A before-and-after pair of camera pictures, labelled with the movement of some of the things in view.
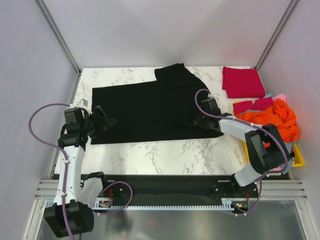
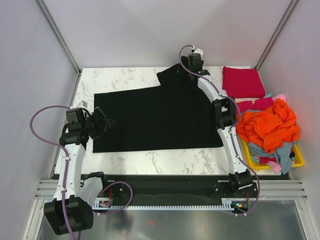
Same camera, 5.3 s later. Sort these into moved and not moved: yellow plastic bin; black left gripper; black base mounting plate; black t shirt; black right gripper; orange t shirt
Moved: black t shirt; black right gripper
Not moved: yellow plastic bin; black base mounting plate; orange t shirt; black left gripper
